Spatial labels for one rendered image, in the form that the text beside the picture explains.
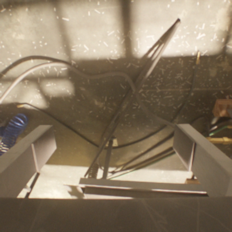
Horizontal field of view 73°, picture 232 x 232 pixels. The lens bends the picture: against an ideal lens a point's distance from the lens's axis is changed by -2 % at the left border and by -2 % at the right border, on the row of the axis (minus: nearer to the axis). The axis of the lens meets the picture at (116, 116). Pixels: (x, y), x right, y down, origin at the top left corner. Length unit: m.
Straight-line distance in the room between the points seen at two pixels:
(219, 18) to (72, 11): 0.67
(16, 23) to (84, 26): 0.36
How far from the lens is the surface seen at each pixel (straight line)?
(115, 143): 1.36
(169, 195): 0.72
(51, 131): 0.17
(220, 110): 1.14
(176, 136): 0.16
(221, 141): 1.01
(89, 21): 0.90
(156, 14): 0.87
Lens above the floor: 0.85
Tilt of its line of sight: 48 degrees down
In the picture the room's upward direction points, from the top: 170 degrees counter-clockwise
